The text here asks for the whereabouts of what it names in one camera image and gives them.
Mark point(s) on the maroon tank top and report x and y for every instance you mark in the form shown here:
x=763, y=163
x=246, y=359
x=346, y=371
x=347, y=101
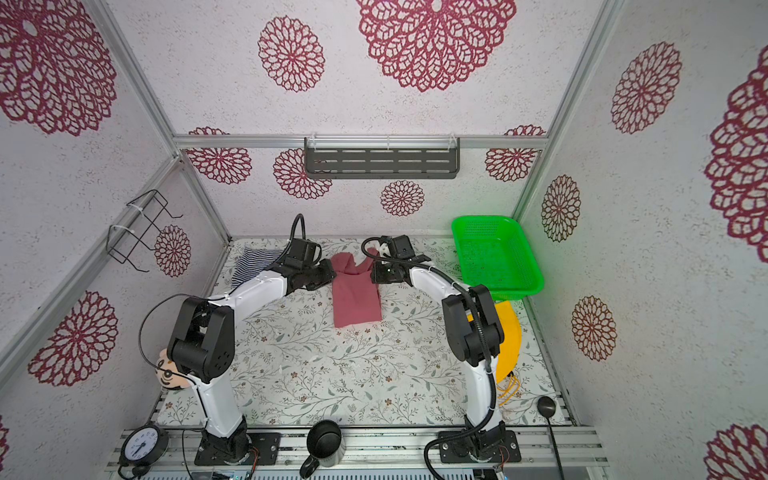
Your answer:
x=355, y=298

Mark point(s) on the grey wall shelf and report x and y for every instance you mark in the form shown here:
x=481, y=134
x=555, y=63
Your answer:
x=388, y=160

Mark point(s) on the black wire wall rack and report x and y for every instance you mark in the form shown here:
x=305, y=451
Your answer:
x=123, y=239

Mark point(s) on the green plastic basket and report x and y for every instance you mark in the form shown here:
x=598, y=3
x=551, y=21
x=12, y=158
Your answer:
x=493, y=251

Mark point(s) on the yellow cloth bag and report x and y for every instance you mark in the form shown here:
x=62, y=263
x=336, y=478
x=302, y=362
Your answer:
x=507, y=383

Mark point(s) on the round analog clock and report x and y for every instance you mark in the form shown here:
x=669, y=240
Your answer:
x=140, y=450

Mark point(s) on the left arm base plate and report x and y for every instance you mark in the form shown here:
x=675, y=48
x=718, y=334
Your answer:
x=264, y=447

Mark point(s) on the blue white striped tank top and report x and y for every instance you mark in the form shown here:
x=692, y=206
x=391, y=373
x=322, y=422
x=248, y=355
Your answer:
x=251, y=263

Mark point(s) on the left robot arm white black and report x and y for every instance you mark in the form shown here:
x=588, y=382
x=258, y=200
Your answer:
x=203, y=343

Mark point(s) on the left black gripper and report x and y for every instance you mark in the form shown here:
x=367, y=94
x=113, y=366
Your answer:
x=329, y=274

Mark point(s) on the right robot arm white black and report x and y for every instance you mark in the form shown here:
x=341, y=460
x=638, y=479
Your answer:
x=473, y=330

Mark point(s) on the black round puck with cable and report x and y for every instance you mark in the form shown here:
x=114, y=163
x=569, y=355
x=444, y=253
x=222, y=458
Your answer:
x=546, y=407

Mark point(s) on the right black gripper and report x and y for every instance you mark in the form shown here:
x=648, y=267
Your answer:
x=380, y=270

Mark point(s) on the cartoon plush doll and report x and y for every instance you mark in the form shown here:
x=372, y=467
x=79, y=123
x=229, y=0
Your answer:
x=168, y=375

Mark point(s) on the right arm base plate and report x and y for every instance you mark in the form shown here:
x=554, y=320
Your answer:
x=500, y=447

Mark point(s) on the black thermos mug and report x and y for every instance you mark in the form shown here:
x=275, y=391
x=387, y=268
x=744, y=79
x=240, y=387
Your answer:
x=326, y=447

